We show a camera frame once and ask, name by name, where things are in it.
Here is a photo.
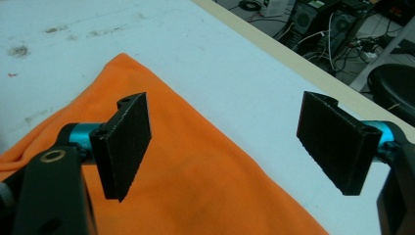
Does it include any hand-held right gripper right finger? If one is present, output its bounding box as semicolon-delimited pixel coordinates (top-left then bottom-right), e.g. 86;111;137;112
296;90;396;197

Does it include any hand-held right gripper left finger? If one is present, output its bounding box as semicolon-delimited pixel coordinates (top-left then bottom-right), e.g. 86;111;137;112
67;91;153;204

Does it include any orange polo shirt blue collar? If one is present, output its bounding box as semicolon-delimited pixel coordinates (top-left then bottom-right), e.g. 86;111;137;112
0;52;331;235

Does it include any black round stool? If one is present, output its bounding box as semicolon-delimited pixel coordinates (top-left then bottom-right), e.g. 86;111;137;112
366;63;415;127

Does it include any white power adapter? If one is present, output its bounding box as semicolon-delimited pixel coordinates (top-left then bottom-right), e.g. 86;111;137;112
358;47;379;64

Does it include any black computer tower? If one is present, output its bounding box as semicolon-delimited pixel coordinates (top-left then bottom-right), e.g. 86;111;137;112
321;8;361;67
287;0;329;45

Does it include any white foam mat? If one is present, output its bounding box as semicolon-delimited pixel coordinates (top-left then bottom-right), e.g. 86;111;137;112
0;0;397;235

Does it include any small white box device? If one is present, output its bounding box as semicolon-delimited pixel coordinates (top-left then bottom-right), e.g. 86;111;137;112
259;0;289;18

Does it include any small coil of black cable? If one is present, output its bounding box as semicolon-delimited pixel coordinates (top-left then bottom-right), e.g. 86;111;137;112
238;0;262;13

